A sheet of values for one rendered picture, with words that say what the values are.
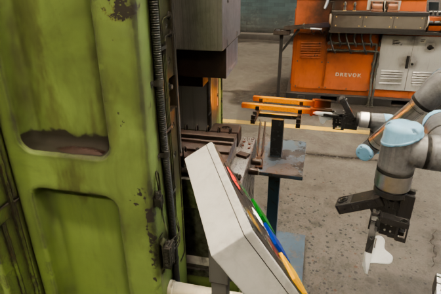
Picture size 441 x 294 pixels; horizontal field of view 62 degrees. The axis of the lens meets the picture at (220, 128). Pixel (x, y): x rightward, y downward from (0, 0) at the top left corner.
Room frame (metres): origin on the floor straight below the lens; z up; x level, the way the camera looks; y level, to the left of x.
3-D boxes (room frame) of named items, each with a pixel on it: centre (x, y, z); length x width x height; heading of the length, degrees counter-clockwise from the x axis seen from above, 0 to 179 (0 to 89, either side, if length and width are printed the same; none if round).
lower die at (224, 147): (1.25, 0.16, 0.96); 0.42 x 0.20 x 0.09; 77
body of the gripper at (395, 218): (0.69, -0.39, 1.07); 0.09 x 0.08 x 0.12; 62
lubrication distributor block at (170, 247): (0.86, 0.16, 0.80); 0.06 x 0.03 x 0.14; 167
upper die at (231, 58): (1.25, 0.16, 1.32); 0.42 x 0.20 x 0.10; 77
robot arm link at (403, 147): (0.70, -0.39, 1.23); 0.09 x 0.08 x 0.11; 70
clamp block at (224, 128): (1.39, -0.02, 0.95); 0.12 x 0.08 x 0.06; 77
